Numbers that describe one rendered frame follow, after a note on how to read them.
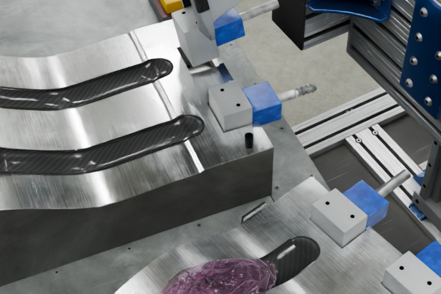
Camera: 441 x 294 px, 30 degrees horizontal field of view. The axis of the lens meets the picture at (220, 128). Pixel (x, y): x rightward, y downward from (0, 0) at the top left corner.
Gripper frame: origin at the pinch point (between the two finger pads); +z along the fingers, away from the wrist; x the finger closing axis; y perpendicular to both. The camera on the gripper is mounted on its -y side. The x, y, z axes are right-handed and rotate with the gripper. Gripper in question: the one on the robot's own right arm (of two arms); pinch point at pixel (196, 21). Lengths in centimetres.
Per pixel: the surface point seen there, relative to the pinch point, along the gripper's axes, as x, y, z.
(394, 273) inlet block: -36.6, 5.5, 12.3
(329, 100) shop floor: 74, 45, 92
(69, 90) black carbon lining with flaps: 1.6, -17.5, 3.8
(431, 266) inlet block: -36.4, 9.9, 14.2
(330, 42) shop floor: 94, 55, 91
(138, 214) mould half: -16.8, -15.8, 9.8
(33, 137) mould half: -6.8, -23.3, 1.7
